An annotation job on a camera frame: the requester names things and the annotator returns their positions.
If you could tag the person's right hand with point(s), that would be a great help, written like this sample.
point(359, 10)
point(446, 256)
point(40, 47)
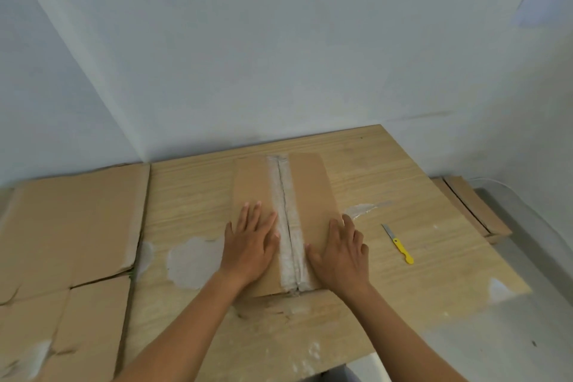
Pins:
point(344, 265)

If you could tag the person's right forearm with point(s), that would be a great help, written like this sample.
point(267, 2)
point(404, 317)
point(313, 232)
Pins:
point(403, 341)

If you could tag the light wooden table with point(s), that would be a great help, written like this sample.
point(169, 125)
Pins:
point(403, 180)

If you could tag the plain brown cardboard box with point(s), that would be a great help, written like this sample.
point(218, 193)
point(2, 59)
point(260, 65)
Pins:
point(67, 225)
point(309, 189)
point(474, 211)

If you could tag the person's left forearm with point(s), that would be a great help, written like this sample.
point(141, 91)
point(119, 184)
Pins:
point(188, 332)

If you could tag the person's left hand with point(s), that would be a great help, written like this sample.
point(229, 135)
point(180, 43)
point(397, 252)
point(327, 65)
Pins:
point(248, 252)

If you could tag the person's grey trousers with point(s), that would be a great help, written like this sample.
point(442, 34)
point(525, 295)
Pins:
point(342, 375)

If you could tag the yellow utility knife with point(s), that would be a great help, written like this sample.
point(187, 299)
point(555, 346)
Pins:
point(400, 248)

